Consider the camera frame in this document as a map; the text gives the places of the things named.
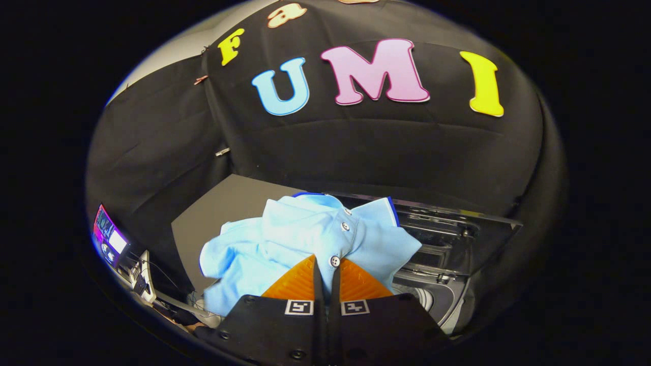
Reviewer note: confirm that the white desktop device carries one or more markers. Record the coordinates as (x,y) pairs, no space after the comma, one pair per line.
(145,279)

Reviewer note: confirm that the copper clip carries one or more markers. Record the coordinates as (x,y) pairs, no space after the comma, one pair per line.
(201,80)

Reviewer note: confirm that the silver clip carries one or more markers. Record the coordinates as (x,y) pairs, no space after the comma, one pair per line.
(222,151)

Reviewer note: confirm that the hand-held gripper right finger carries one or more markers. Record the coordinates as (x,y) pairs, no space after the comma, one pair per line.
(334,305)

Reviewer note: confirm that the light blue polo shirt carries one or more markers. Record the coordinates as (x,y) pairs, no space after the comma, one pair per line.
(285,239)

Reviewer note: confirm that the computer monitor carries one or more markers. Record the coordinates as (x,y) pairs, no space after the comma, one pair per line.
(109,234)

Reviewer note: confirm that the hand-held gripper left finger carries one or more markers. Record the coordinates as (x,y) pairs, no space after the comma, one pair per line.
(318,305)

